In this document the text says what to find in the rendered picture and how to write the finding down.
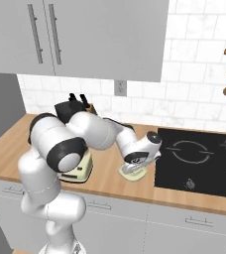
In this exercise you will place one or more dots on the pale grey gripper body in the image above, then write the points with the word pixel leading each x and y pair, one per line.
pixel 134 168

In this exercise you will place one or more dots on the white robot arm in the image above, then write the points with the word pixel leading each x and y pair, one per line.
pixel 42 185

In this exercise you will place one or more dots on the cream blender lid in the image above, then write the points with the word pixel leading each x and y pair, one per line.
pixel 135 176

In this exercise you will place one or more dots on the cream blender with dark jug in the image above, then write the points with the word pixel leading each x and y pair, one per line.
pixel 80 172

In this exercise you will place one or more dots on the black hob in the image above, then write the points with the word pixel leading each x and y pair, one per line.
pixel 197 172

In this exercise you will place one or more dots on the grey base cupboard door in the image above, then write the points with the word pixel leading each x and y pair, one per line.
pixel 16 221
pixel 184 243
pixel 118 234

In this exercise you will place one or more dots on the wooden knife block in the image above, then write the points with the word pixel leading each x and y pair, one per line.
pixel 92 108

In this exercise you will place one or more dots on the dark grey fridge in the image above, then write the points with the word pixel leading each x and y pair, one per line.
pixel 1 105

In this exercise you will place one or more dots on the grey wall outlet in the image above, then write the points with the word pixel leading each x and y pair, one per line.
pixel 120 88

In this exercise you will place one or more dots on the grey wall cupboard door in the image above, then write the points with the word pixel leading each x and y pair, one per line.
pixel 111 36
pixel 9 36

